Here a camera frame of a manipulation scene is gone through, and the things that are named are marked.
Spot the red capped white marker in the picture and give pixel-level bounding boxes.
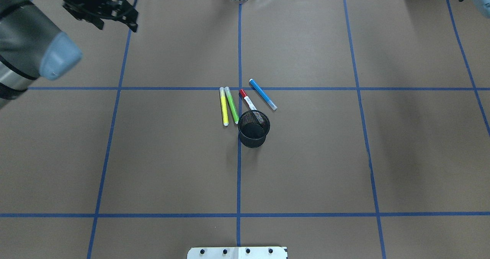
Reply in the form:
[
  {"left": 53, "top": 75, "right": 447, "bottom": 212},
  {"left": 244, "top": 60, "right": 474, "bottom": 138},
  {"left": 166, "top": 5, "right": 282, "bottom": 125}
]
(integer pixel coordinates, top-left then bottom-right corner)
[{"left": 239, "top": 88, "right": 257, "bottom": 110}]

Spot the blue marker pen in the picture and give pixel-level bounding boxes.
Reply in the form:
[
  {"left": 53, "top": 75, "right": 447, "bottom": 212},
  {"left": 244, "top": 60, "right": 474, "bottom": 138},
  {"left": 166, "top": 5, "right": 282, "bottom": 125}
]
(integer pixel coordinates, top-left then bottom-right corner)
[{"left": 249, "top": 79, "right": 277, "bottom": 111}]

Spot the green marker pen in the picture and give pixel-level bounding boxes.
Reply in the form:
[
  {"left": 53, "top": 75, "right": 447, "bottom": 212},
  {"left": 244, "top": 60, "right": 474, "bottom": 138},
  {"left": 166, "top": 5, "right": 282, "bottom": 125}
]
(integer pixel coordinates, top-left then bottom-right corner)
[{"left": 224, "top": 86, "right": 239, "bottom": 124}]

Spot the yellow highlighter pen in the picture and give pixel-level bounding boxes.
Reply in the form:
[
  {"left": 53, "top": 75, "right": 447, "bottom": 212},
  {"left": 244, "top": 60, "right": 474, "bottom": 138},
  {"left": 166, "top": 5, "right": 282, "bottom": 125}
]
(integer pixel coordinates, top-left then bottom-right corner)
[{"left": 219, "top": 87, "right": 229, "bottom": 126}]

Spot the black mesh pen cup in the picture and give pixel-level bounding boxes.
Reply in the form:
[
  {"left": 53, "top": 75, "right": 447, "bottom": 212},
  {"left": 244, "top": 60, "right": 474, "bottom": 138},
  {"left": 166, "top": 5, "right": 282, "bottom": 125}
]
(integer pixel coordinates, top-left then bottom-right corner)
[{"left": 238, "top": 110, "right": 271, "bottom": 148}]

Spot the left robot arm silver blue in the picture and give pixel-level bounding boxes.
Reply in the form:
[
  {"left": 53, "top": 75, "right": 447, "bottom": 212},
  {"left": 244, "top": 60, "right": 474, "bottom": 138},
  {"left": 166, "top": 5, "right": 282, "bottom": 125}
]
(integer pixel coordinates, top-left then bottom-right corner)
[{"left": 0, "top": 0, "right": 139, "bottom": 107}]

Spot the brown paper table cover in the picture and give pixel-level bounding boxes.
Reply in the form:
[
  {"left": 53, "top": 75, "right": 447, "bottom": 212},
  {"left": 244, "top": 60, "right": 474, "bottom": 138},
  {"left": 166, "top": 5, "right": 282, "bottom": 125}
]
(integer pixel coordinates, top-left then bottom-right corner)
[{"left": 1, "top": 0, "right": 489, "bottom": 259}]

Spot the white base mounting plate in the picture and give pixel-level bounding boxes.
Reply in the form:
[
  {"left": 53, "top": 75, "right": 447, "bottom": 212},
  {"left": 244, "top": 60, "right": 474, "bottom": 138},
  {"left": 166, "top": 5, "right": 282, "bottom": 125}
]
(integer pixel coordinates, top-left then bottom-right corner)
[{"left": 187, "top": 246, "right": 288, "bottom": 259}]

